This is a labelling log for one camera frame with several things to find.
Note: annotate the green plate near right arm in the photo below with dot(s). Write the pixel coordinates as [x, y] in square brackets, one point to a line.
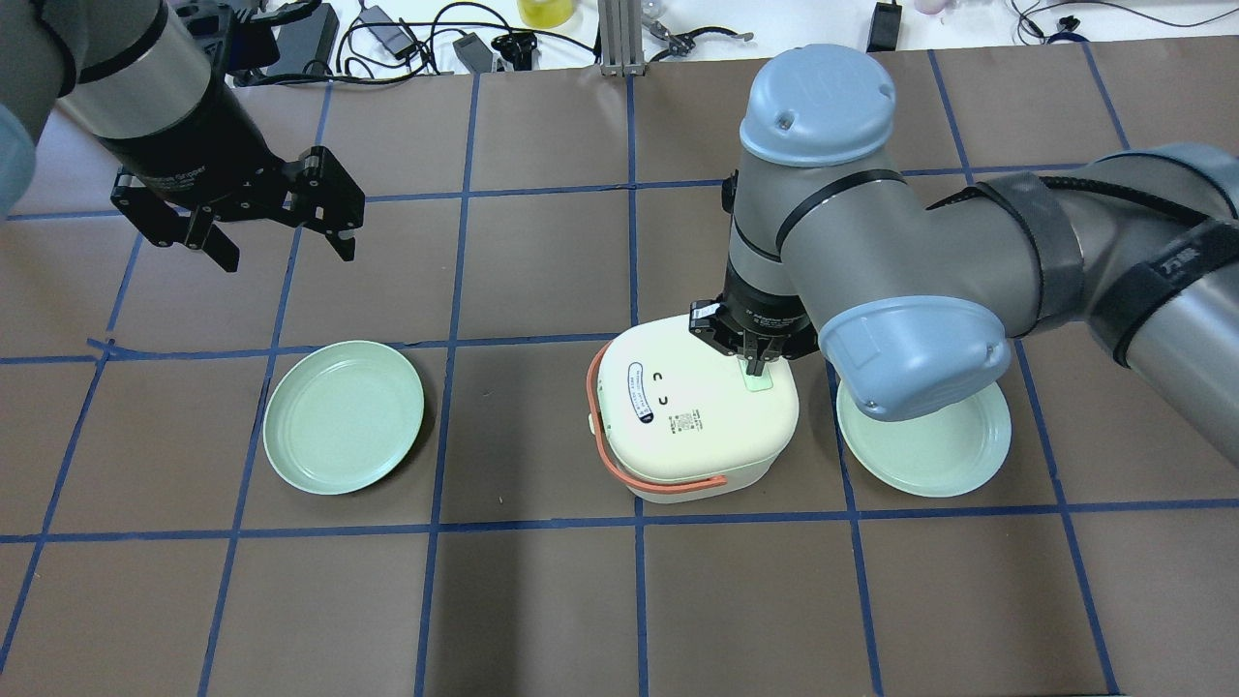
[950, 452]

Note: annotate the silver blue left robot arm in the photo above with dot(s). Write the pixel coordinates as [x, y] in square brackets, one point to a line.
[148, 80]

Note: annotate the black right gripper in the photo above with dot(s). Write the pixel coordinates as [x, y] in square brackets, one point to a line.
[762, 301]

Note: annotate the large black power brick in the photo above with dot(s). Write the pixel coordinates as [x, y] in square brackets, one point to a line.
[305, 44]

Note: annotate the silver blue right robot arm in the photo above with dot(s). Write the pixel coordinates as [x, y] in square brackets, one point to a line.
[915, 307]

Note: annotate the white rice cooker orange handle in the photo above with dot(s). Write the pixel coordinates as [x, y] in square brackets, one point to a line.
[674, 420]

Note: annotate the green plate near left arm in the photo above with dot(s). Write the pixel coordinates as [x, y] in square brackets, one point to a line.
[343, 417]

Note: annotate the yellow tape roll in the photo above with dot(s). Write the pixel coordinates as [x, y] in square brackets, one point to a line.
[545, 14]

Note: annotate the black power adapter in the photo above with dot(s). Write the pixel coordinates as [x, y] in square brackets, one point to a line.
[885, 27]

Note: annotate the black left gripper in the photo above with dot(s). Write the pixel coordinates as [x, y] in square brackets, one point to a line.
[198, 137]

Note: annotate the aluminium frame post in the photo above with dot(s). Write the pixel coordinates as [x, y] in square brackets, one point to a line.
[619, 29]

